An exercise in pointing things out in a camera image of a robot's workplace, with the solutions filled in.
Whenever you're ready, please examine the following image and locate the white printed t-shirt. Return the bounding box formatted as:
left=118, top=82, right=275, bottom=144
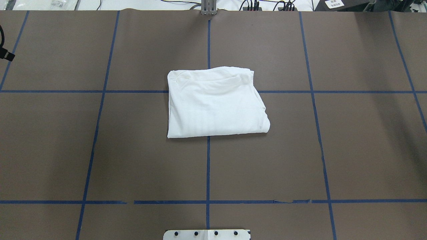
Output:
left=167, top=66, right=271, bottom=138

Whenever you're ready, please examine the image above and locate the aluminium frame post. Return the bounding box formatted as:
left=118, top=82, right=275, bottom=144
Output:
left=201, top=0, right=218, bottom=15

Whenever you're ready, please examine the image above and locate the white central pedestal column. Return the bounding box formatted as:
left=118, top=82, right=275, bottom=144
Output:
left=163, top=229, right=251, bottom=240

